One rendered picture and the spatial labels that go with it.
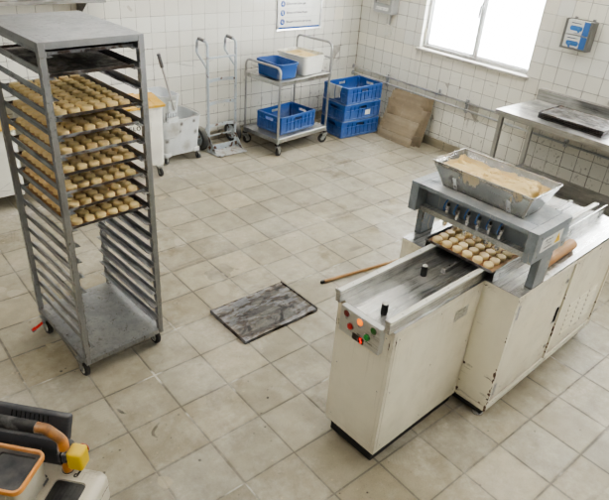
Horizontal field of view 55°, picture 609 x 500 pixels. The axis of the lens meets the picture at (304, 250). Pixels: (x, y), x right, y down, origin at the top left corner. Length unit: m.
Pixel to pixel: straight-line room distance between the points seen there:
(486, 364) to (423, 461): 0.59
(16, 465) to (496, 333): 2.19
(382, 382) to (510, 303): 0.75
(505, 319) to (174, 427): 1.76
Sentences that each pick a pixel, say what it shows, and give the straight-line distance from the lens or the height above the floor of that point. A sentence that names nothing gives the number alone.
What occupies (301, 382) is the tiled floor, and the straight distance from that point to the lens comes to 3.46.
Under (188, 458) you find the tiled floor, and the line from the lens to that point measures 3.09.
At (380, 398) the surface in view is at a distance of 2.77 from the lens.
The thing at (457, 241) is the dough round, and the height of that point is 0.92.
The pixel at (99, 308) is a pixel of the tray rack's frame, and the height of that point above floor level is 0.15.
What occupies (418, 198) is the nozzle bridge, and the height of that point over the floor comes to 1.09.
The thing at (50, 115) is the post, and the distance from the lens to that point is 2.77.
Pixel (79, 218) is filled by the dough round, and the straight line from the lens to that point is 3.07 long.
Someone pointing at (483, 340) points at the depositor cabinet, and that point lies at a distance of 3.18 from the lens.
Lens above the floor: 2.36
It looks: 30 degrees down
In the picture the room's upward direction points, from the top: 5 degrees clockwise
